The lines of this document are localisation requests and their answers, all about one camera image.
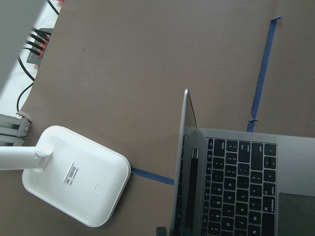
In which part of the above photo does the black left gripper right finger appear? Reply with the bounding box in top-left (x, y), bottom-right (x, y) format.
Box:
top-left (180, 227), bottom-right (191, 236)

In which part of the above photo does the aluminium frame post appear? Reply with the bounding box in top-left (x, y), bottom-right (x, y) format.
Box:
top-left (0, 114), bottom-right (31, 147)

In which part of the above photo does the black usb hub right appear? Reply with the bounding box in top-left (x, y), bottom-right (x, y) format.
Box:
top-left (23, 28), bottom-right (52, 65)

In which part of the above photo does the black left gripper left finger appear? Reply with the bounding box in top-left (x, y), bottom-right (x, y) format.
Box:
top-left (156, 227), bottom-right (169, 236)

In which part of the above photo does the brown paper table cover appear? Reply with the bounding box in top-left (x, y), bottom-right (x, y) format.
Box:
top-left (0, 0), bottom-right (315, 236)

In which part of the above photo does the grey laptop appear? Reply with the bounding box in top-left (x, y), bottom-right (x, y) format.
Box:
top-left (170, 90), bottom-right (315, 236)

